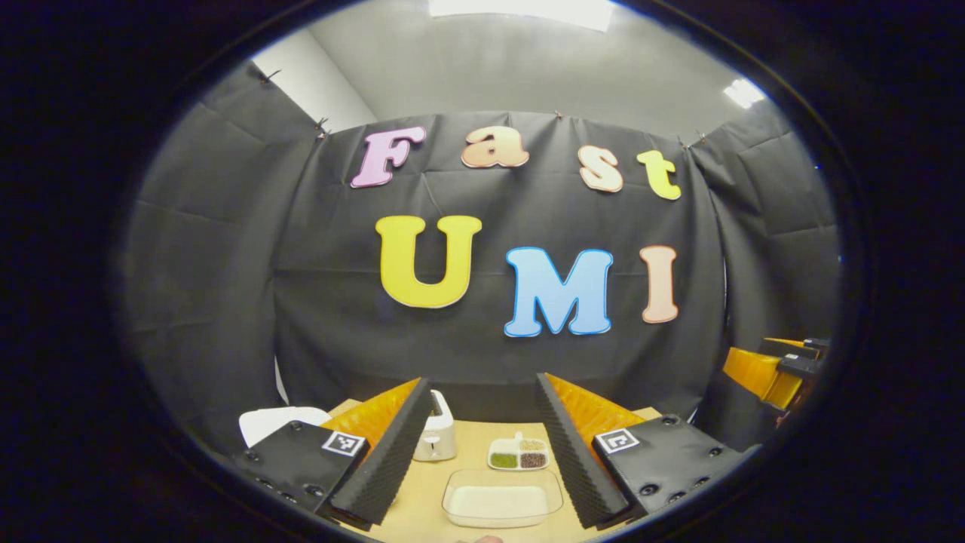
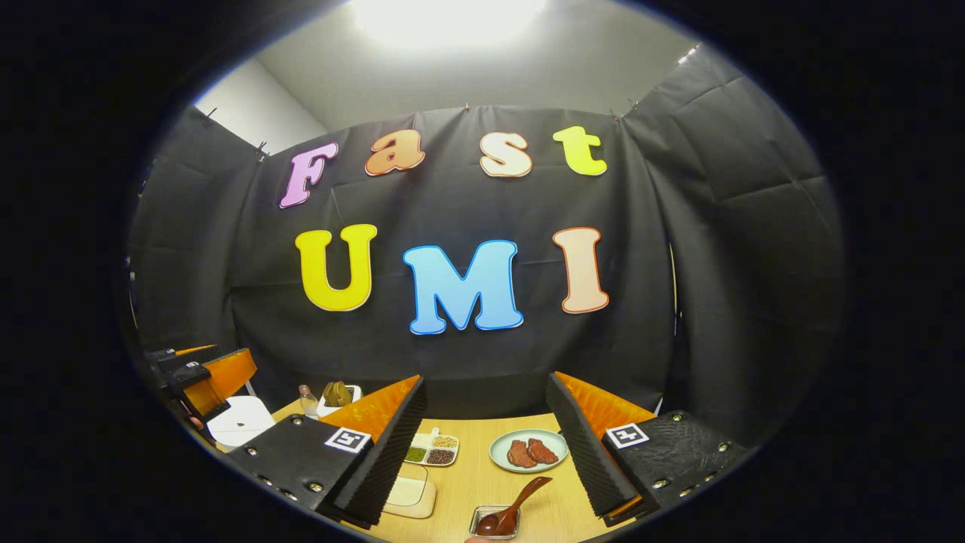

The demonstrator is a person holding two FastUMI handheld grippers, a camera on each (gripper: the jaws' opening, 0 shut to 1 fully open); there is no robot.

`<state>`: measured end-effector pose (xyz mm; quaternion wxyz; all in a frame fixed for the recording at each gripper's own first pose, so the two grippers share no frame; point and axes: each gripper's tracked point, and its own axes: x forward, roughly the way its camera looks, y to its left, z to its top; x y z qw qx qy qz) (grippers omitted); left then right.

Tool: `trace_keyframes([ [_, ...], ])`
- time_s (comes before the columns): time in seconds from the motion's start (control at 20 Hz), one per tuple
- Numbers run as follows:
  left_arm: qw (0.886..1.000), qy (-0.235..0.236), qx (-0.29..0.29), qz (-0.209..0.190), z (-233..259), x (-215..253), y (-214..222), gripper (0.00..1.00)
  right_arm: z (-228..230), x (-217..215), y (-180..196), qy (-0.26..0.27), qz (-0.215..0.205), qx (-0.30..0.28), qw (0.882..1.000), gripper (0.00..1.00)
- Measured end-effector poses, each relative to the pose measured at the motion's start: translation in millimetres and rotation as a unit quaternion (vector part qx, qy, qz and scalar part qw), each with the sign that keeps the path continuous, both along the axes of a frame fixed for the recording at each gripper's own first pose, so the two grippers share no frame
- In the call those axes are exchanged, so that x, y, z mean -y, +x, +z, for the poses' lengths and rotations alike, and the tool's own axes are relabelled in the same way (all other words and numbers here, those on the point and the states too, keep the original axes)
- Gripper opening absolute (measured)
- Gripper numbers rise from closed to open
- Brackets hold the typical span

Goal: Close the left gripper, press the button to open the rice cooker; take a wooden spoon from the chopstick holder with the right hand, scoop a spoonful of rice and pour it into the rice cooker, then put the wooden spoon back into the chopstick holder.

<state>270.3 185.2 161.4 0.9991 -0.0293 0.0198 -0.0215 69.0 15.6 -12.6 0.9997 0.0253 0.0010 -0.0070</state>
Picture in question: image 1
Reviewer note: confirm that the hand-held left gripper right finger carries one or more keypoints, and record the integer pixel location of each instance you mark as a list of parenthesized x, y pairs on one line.
[(577, 460)]

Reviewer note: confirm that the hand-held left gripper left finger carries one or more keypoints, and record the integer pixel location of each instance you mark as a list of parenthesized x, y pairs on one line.
[(381, 467)]

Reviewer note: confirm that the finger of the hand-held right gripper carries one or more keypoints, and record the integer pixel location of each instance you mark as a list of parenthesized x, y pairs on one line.
[(799, 347), (758, 373)]

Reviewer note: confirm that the clear rice dish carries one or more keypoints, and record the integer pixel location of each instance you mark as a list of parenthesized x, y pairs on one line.
[(501, 477)]

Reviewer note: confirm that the dark red beans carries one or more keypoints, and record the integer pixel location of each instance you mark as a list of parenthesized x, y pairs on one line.
[(533, 460)]

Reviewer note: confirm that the yellow soybeans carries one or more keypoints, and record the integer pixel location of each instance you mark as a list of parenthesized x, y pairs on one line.
[(531, 445)]

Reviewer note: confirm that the white divided dish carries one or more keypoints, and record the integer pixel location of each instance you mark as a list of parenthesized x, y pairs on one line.
[(518, 451)]

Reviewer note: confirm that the green mung beans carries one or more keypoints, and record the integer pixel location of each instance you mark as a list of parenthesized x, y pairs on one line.
[(504, 460)]

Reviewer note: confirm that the ceiling light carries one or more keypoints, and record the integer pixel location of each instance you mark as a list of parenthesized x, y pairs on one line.
[(744, 93)]

